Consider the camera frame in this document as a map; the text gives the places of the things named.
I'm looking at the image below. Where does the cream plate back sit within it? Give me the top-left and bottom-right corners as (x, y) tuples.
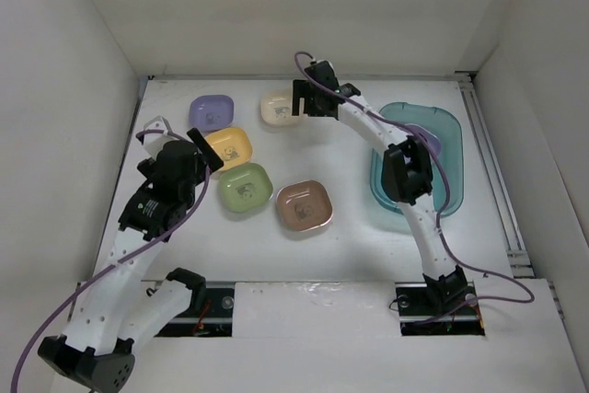
(260, 89), (303, 127)

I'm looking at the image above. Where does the green plate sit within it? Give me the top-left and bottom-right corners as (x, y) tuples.
(218, 163), (273, 214)

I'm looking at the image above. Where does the brown plate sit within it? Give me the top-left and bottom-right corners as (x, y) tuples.
(276, 180), (333, 232)

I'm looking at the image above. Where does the purple plate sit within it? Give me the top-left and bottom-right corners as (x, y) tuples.
(189, 95), (235, 133)
(406, 123), (442, 156)

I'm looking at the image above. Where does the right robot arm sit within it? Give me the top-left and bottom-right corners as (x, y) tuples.
(292, 52), (468, 318)

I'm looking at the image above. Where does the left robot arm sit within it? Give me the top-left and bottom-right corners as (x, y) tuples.
(38, 129), (224, 392)

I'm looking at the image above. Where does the teal plastic bin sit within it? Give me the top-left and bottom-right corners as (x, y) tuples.
(369, 102), (464, 217)

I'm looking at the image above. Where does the yellow plate on table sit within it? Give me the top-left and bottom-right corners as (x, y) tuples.
(205, 127), (253, 171)

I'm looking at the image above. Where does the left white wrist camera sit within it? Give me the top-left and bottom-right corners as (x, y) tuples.
(141, 116), (173, 159)

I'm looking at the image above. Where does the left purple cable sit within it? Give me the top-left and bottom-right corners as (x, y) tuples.
(11, 130), (213, 393)

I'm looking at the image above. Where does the purple cable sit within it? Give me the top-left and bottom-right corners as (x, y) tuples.
(11, 130), (213, 393)
(294, 51), (535, 324)

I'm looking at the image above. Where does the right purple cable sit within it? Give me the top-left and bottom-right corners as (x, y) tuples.
(294, 51), (535, 324)

